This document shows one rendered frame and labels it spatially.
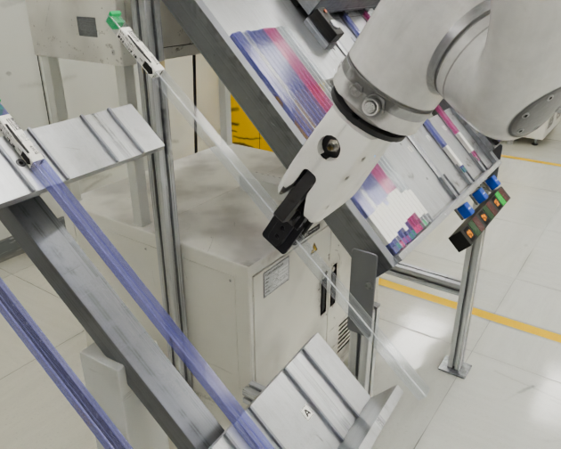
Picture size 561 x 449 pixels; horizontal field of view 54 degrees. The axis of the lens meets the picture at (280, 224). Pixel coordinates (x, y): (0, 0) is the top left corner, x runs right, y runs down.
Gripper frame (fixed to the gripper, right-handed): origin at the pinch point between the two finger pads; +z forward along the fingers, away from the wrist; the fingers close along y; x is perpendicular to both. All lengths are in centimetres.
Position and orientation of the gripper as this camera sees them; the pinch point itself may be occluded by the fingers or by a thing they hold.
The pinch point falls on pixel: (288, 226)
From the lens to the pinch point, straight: 55.7
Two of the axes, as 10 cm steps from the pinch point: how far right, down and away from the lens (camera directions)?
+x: -7.2, -6.6, 1.8
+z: -4.5, 6.6, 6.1
